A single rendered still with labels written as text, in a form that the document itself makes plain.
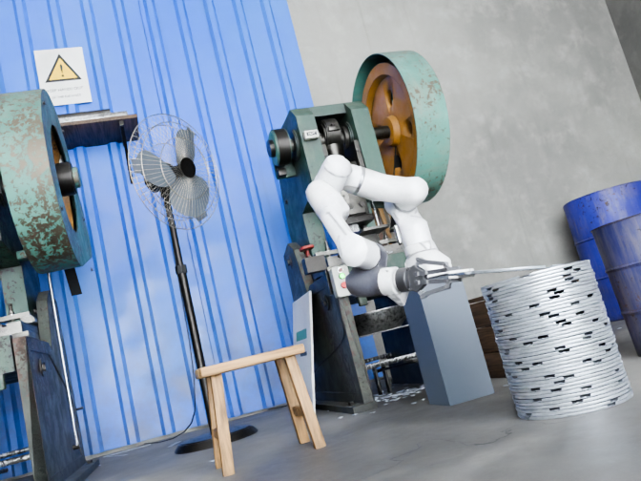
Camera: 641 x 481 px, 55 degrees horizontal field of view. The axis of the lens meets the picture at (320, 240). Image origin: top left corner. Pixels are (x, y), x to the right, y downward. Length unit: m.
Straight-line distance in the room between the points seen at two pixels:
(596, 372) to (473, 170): 3.40
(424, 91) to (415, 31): 2.19
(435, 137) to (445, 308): 1.04
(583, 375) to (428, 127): 1.65
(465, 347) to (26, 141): 1.87
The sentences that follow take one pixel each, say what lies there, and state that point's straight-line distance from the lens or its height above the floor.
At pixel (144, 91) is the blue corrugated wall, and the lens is 4.46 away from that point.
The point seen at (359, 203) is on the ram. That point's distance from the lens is 3.03.
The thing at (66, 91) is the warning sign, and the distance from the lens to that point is 4.45.
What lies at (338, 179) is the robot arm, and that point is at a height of 0.86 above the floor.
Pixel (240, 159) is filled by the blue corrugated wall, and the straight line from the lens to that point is 4.29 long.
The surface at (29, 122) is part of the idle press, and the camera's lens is 2.76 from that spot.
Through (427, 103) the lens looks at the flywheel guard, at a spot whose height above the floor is 1.30.
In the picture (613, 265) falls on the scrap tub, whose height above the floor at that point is 0.33.
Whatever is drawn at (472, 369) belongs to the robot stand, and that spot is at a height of 0.10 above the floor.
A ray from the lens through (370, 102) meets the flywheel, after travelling 3.58.
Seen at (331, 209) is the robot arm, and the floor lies 0.73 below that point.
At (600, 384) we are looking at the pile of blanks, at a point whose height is 0.06.
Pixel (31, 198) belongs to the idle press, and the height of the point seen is 1.14.
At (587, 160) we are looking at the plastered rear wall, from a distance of 5.50.
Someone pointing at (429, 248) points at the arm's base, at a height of 0.56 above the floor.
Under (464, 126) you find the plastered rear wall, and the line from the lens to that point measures 5.00.
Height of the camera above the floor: 0.30
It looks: 10 degrees up
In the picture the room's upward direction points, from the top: 14 degrees counter-clockwise
